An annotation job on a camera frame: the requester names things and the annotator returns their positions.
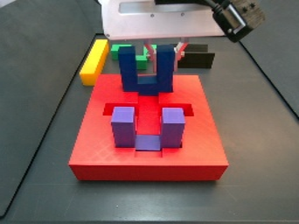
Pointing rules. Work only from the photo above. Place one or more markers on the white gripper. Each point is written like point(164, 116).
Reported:
point(140, 19)

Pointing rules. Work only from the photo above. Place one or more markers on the blue U-shaped block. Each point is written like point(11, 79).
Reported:
point(150, 84)

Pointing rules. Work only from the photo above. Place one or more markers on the red puzzle board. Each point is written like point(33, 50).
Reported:
point(98, 160)

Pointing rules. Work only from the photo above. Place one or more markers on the green zigzag block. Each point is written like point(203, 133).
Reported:
point(116, 51)

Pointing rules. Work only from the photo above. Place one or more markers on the black block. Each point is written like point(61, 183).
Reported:
point(196, 57)

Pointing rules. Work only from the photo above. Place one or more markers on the yellow long bar block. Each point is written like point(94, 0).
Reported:
point(94, 63)

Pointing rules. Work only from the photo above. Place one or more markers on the purple U-shaped block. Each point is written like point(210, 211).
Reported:
point(147, 130)

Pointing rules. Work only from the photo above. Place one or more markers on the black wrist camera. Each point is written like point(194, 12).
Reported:
point(236, 16)

